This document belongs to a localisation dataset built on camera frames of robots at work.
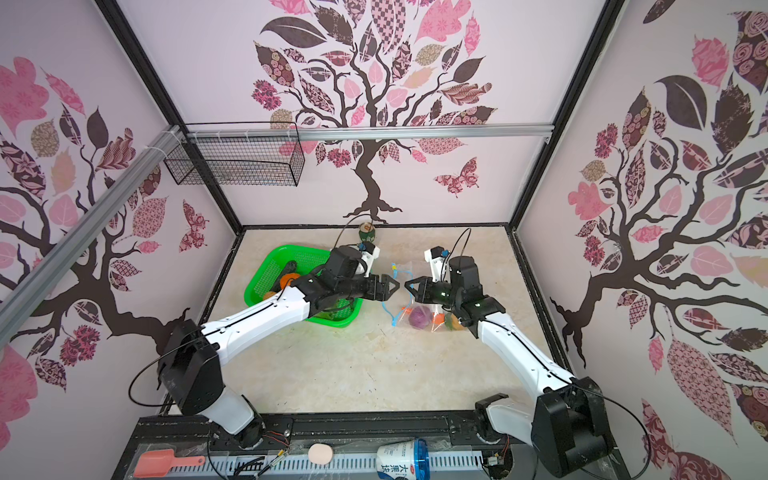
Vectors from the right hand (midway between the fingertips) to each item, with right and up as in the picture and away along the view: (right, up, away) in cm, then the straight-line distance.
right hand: (407, 281), depth 79 cm
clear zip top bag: (-1, +3, +3) cm, 4 cm away
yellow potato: (+15, -14, +9) cm, 22 cm away
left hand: (-5, -2, +2) cm, 6 cm away
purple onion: (+4, -10, +4) cm, 12 cm away
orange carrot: (0, -8, +2) cm, 9 cm away
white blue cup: (-1, -38, -15) cm, 41 cm away
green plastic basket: (-46, +4, +19) cm, 50 cm away
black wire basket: (-45, +40, +16) cm, 63 cm away
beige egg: (-21, -40, -9) cm, 47 cm away
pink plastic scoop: (-60, -42, -10) cm, 74 cm away
